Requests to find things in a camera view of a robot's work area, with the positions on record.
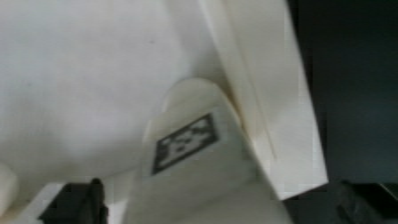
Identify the white square table top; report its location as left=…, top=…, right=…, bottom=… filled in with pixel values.
left=0, top=0, right=327, bottom=224

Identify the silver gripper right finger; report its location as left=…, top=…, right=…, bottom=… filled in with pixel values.
left=336, top=181, right=398, bottom=224

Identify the white table leg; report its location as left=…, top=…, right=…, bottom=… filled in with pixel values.
left=123, top=78, right=293, bottom=224

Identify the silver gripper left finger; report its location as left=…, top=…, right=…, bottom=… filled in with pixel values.
left=37, top=178, right=108, bottom=224

